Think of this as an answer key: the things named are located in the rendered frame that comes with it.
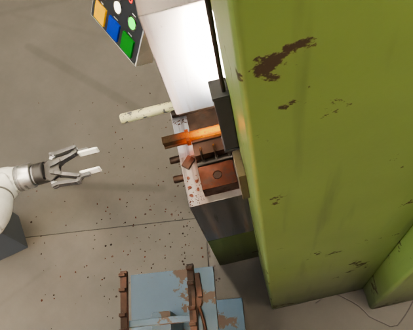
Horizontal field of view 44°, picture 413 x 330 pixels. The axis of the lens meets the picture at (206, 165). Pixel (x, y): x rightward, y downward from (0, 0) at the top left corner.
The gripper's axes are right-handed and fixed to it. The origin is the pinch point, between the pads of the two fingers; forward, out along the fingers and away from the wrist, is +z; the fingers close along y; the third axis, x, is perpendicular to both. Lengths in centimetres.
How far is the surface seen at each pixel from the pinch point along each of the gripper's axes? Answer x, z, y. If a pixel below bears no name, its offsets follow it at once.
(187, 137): 1.8, 34.4, 1.0
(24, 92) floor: -100, -66, -111
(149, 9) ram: 77, 38, 12
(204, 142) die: -0.4, 39.3, 3.3
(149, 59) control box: -4.5, 25.7, -39.1
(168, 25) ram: 72, 40, 13
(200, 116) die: -0.6, 40.2, -6.8
